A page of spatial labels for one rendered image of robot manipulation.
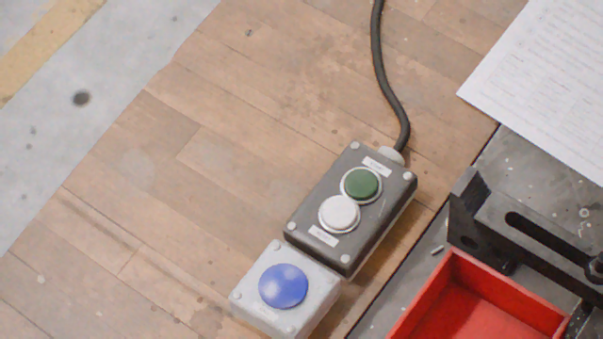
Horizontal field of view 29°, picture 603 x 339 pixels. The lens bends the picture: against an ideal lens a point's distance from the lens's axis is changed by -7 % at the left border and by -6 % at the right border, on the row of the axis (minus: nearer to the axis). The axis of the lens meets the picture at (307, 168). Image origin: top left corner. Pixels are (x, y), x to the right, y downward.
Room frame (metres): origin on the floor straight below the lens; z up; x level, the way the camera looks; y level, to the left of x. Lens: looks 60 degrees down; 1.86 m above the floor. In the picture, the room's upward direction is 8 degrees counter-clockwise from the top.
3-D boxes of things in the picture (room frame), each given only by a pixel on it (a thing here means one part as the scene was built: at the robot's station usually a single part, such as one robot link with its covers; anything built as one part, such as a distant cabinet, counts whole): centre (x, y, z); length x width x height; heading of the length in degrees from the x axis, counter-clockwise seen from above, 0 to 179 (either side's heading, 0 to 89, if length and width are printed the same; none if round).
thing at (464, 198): (0.44, -0.14, 0.95); 0.06 x 0.03 x 0.09; 48
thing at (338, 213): (0.48, -0.02, 0.93); 0.03 x 0.03 x 0.02
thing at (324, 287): (0.42, 0.03, 0.90); 0.07 x 0.07 x 0.06; 48
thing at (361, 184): (0.50, -0.04, 0.93); 0.03 x 0.03 x 0.02
